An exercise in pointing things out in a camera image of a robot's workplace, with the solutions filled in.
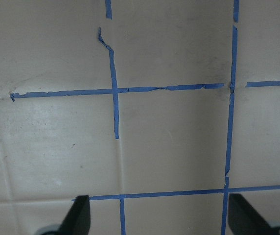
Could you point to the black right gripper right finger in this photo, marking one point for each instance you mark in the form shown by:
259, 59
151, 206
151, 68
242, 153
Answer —
243, 219

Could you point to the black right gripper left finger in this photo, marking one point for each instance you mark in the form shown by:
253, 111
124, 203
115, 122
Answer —
78, 219

